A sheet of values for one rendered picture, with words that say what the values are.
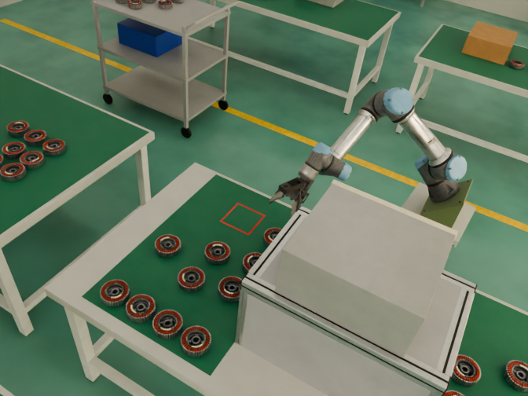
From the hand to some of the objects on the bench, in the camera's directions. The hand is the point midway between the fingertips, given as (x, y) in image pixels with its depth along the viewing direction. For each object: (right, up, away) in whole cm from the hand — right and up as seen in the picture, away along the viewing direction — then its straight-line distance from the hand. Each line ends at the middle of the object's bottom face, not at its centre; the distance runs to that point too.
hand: (278, 213), depth 206 cm
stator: (-27, -19, +3) cm, 33 cm away
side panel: (-9, -40, -19) cm, 46 cm away
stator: (-1, -13, +12) cm, 18 cm away
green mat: (-28, -19, +3) cm, 34 cm away
